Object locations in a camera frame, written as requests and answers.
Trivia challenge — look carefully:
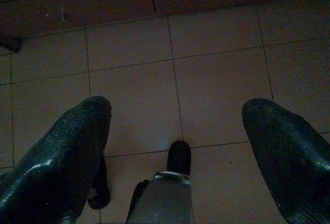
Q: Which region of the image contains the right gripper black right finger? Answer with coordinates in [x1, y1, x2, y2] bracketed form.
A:
[241, 98, 330, 224]

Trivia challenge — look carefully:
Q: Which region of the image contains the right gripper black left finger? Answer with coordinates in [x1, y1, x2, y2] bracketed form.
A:
[0, 95, 112, 224]

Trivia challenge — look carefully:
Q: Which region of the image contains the silver robot leg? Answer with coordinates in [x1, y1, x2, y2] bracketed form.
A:
[126, 171, 194, 224]

